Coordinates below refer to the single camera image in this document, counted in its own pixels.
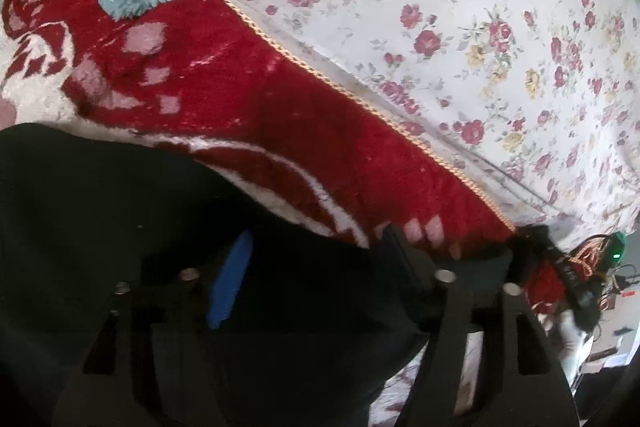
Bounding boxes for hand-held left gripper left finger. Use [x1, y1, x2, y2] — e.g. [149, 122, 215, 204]
[50, 229, 254, 427]

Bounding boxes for black pants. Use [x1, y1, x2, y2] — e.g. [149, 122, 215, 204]
[0, 122, 518, 427]

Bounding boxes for green cloth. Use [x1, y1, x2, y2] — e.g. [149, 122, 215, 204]
[611, 232, 629, 264]

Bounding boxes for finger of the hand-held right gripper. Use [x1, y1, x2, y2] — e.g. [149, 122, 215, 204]
[509, 226, 603, 340]

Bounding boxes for rose print bedsheet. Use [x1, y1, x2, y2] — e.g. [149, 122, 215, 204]
[55, 0, 640, 258]

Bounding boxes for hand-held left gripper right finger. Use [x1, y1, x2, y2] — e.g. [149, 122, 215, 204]
[375, 223, 581, 427]

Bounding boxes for red and white floral blanket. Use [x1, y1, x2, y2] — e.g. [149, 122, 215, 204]
[0, 0, 613, 427]

